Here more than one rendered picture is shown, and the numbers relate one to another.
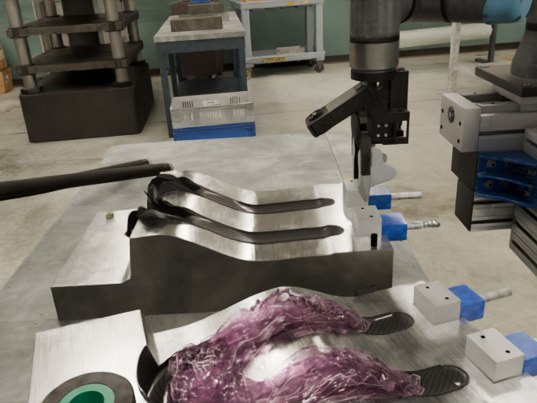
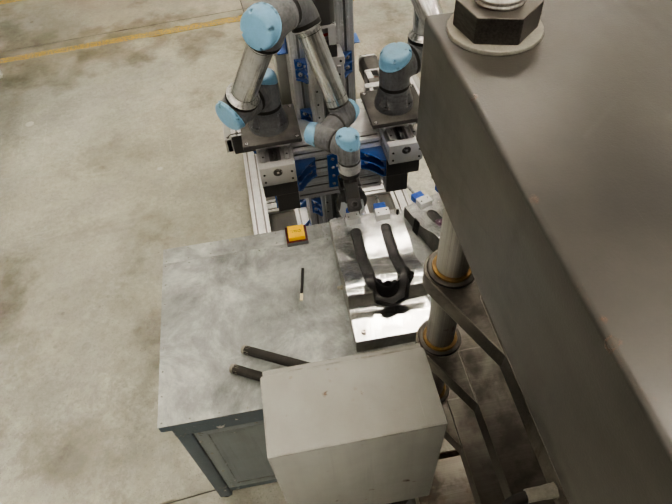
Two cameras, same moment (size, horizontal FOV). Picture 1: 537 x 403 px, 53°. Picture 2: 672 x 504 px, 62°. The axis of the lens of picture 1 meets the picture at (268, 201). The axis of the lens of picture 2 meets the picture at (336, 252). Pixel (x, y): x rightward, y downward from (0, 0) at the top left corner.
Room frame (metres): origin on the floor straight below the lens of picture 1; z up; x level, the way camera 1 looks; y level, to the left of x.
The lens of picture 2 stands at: (1.08, 1.18, 2.36)
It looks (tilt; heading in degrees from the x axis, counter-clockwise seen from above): 50 degrees down; 263
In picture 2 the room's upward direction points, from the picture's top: 5 degrees counter-clockwise
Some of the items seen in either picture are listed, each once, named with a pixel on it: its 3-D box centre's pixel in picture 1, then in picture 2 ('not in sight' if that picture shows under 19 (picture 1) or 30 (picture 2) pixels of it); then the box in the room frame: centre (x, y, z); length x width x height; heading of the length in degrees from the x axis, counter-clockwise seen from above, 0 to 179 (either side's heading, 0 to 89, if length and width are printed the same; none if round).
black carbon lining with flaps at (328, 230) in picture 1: (232, 206); (381, 258); (0.80, 0.06, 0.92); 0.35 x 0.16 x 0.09; 90
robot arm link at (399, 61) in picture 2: not in sight; (396, 65); (0.59, -0.59, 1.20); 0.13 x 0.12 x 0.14; 27
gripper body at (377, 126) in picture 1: (377, 106); (349, 181); (0.86, -0.18, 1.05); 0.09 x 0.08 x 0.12; 89
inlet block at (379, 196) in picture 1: (382, 197); (350, 211); (0.86, -0.20, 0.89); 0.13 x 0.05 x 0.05; 90
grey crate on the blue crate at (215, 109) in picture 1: (212, 109); not in sight; (4.02, 0.38, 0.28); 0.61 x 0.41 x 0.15; 94
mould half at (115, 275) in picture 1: (225, 231); (379, 271); (0.81, 0.07, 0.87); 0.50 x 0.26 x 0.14; 90
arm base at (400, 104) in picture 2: not in sight; (394, 92); (0.60, -0.59, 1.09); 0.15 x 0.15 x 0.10
